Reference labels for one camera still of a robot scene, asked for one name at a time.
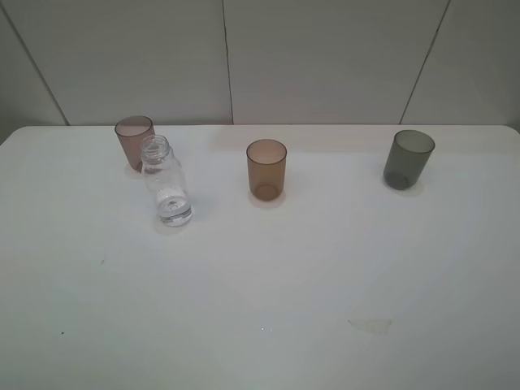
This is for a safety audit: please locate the clear plastic water bottle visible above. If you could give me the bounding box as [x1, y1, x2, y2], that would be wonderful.
[141, 135, 193, 228]

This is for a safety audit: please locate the brown translucent plastic cup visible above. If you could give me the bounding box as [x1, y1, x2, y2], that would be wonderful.
[246, 139, 288, 202]

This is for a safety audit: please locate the pink translucent plastic cup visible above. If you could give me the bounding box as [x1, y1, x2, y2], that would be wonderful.
[115, 115, 155, 172]

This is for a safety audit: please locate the grey translucent plastic cup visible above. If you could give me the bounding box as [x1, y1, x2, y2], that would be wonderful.
[383, 129, 436, 190]

